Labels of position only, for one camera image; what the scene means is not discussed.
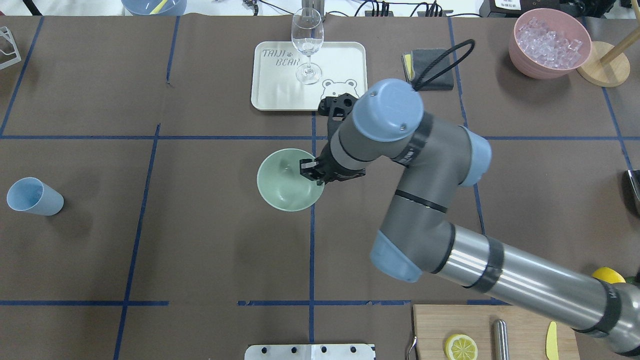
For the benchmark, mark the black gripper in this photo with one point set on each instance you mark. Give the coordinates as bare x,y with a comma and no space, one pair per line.
333,173

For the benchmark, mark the green bowl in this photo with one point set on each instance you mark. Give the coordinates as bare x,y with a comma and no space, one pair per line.
282,186

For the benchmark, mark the light blue cup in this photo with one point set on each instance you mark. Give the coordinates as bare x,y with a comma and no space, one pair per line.
32,196

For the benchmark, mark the metal ice scoop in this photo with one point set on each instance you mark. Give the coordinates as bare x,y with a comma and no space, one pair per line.
631,191

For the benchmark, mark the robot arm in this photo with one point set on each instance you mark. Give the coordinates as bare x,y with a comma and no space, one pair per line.
415,237

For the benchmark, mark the blue bowl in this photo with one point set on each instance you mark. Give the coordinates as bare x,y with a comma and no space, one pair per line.
143,7

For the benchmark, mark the pink bowl with ice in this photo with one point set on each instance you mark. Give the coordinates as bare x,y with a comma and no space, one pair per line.
548,43

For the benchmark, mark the cream bear tray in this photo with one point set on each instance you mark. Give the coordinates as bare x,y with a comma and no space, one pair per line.
275,86

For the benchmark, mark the wine glass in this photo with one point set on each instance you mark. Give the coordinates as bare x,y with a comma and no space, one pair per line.
307,36

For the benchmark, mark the grey yellow cloth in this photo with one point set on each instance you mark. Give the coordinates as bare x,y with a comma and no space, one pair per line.
419,67

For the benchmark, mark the wooden cutting board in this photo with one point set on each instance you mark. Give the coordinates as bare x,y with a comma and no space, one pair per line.
435,323

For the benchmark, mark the yellow plastic fork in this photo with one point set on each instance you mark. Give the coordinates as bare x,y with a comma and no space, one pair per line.
158,7

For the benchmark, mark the lemon half slice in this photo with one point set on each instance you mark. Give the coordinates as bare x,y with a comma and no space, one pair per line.
460,346

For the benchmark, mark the yellow plastic knife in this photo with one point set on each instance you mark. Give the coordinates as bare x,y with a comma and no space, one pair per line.
551,342

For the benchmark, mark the wooden mug tree stand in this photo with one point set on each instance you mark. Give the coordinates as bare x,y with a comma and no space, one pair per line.
607,66

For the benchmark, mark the yellow lemon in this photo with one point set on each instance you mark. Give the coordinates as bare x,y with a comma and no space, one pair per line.
608,275

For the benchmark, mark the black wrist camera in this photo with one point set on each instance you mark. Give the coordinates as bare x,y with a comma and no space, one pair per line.
337,108

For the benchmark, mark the white camera stand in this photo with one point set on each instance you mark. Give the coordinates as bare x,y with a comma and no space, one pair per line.
332,351

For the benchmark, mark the white wire cup rack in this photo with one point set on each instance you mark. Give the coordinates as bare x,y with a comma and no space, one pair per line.
9,52

